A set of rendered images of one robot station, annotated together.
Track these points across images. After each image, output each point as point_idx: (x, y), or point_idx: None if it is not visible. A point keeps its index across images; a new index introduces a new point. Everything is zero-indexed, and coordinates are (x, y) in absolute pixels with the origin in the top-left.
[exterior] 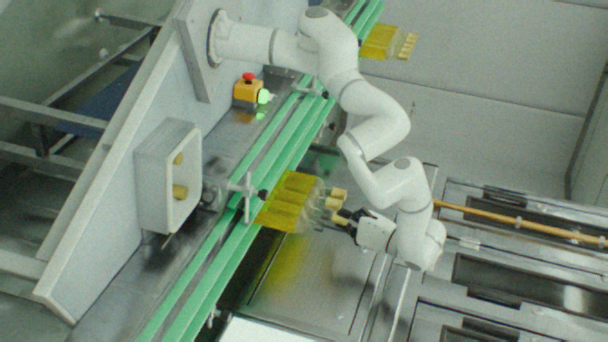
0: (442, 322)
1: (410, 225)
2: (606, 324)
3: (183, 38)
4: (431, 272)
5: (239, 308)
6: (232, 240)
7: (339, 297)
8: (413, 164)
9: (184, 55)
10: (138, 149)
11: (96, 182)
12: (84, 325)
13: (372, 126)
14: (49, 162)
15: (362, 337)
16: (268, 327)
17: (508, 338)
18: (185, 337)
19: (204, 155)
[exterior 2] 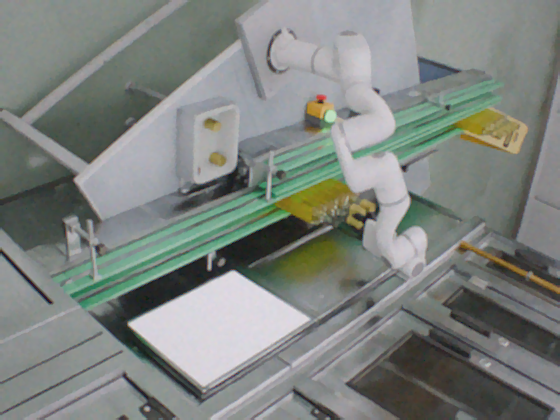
0: (412, 328)
1: (384, 218)
2: (555, 365)
3: (242, 38)
4: (428, 293)
5: (241, 266)
6: (248, 207)
7: (330, 284)
8: (386, 156)
9: (245, 53)
10: (181, 108)
11: (141, 121)
12: (106, 222)
13: (359, 118)
14: None
15: (332, 316)
16: (255, 284)
17: (461, 353)
18: (177, 261)
19: (255, 142)
